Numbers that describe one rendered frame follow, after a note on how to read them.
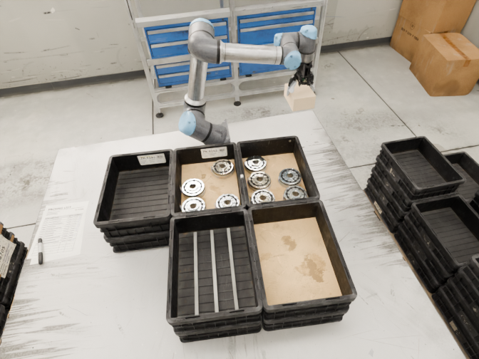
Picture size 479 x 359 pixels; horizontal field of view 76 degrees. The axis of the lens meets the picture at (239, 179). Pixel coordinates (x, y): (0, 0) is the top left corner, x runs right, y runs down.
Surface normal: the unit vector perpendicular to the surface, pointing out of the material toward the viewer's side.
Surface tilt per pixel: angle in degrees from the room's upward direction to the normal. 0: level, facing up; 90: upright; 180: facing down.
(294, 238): 0
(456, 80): 90
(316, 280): 0
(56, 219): 0
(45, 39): 90
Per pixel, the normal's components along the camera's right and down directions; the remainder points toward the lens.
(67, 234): -0.04, -0.67
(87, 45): 0.19, 0.72
